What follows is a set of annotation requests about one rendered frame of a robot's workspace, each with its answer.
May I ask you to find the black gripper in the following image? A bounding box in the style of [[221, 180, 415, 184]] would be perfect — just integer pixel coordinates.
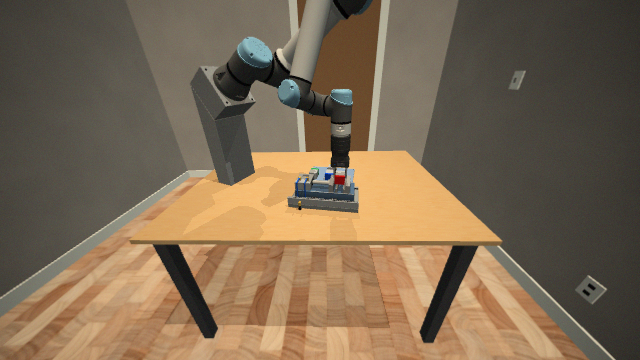
[[330, 123, 351, 178]]

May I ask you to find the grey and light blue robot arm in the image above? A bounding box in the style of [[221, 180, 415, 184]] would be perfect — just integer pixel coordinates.
[[213, 0, 373, 124]]

